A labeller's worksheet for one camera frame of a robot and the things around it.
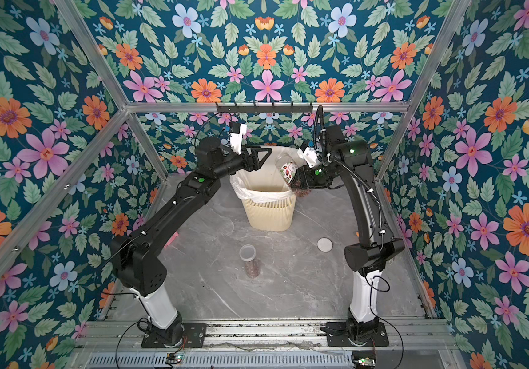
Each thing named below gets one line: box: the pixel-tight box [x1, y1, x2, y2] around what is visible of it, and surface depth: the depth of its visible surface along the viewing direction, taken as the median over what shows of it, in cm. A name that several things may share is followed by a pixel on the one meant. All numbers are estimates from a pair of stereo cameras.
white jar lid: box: [316, 236, 334, 253], surface depth 95 cm
